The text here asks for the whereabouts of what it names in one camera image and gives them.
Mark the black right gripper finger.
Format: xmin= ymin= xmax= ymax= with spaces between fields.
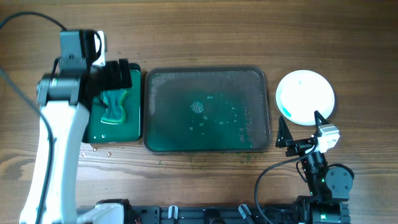
xmin=314 ymin=110 xmax=329 ymax=131
xmin=275 ymin=116 xmax=294 ymax=148

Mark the white plate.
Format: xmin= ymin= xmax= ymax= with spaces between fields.
xmin=275 ymin=70 xmax=336 ymax=126

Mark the green yellow sponge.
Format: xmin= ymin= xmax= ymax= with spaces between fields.
xmin=101 ymin=89 xmax=128 ymax=125

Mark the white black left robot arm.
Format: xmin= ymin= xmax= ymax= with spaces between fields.
xmin=19 ymin=59 xmax=139 ymax=223

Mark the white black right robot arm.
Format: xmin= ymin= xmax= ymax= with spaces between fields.
xmin=275 ymin=111 xmax=354 ymax=224

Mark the dark grey serving tray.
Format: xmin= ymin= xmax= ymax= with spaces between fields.
xmin=142 ymin=65 xmax=271 ymax=154

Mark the black water tub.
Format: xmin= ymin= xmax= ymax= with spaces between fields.
xmin=83 ymin=62 xmax=142 ymax=144

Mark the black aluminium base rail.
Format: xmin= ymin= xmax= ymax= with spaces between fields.
xmin=73 ymin=198 xmax=351 ymax=224

